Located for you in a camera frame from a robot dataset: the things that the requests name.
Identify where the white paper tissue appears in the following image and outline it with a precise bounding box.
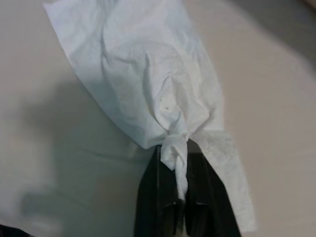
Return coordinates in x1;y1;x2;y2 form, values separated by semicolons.
41;0;257;229

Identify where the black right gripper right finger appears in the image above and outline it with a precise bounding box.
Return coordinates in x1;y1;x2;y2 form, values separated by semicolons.
184;138;242;237

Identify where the bed mattress cream sheet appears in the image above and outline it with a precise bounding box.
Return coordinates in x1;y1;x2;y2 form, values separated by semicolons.
0;0;316;237

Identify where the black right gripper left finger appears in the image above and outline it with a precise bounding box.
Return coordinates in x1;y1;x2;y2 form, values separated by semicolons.
134;145;186;237

